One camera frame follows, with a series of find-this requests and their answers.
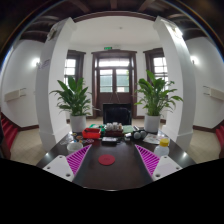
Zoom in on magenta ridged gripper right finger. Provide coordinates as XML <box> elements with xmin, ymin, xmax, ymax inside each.
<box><xmin>136</xmin><ymin>145</ymin><xmax>182</xmax><ymax>181</ymax></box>

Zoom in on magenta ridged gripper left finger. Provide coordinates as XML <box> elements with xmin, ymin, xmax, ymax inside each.
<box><xmin>44</xmin><ymin>145</ymin><xmax>91</xmax><ymax>182</ymax></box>

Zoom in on clear bottle yellow cap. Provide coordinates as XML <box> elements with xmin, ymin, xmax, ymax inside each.
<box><xmin>154</xmin><ymin>138</ymin><xmax>169</xmax><ymax>157</ymax></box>

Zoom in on white paper plate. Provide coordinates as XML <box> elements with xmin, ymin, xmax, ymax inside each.
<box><xmin>143</xmin><ymin>133</ymin><xmax>162</xmax><ymax>144</ymax></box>

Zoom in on grey round speakers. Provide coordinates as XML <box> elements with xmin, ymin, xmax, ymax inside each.
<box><xmin>133</xmin><ymin>130</ymin><xmax>146</xmax><ymax>139</ymax></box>

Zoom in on red round coaster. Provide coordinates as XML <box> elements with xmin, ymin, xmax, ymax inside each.
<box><xmin>98</xmin><ymin>154</ymin><xmax>115</xmax><ymax>166</ymax></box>

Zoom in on red plastic box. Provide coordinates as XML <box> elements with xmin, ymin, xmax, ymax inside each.
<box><xmin>82</xmin><ymin>128</ymin><xmax>101</xmax><ymax>139</ymax></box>

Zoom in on small black device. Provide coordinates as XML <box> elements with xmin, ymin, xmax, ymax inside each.
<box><xmin>102</xmin><ymin>137</ymin><xmax>118</xmax><ymax>144</ymax></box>

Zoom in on green book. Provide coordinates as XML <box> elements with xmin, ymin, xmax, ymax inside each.
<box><xmin>123</xmin><ymin>125</ymin><xmax>134</xmax><ymax>134</ymax></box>

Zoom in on group of small jars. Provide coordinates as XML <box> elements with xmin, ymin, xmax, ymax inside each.
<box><xmin>105</xmin><ymin>122</ymin><xmax>123</xmax><ymax>131</ymax></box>

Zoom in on left potted green plant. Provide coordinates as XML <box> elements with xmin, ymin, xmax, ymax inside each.
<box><xmin>53</xmin><ymin>77</ymin><xmax>92</xmax><ymax>132</ymax></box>

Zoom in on potted green plant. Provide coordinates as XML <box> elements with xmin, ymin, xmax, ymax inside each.
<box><xmin>53</xmin><ymin>77</ymin><xmax>92</xmax><ymax>132</ymax></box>
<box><xmin>136</xmin><ymin>70</ymin><xmax>182</xmax><ymax>133</ymax></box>

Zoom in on black monitor screen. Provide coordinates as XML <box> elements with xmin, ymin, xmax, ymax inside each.
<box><xmin>103</xmin><ymin>103</ymin><xmax>132</xmax><ymax>125</ymax></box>

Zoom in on right potted green plant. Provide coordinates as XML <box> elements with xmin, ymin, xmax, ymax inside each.
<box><xmin>136</xmin><ymin>70</ymin><xmax>182</xmax><ymax>133</ymax></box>

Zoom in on left wooden window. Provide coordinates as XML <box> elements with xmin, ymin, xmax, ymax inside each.
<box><xmin>64</xmin><ymin>50</ymin><xmax>85</xmax><ymax>84</ymax></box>

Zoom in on wooden window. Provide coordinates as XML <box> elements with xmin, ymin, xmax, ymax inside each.
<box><xmin>64</xmin><ymin>50</ymin><xmax>85</xmax><ymax>84</ymax></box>
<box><xmin>144</xmin><ymin>48</ymin><xmax>168</xmax><ymax>81</ymax></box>

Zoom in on right wooden window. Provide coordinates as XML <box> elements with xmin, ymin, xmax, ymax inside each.
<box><xmin>144</xmin><ymin>48</ymin><xmax>168</xmax><ymax>81</ymax></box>

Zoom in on dark wooden double door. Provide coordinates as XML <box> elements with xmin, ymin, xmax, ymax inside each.
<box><xmin>92</xmin><ymin>50</ymin><xmax>137</xmax><ymax>118</ymax></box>

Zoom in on right white wall radiator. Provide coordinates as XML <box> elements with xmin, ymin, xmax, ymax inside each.
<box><xmin>203</xmin><ymin>86</ymin><xmax>224</xmax><ymax>101</ymax></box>

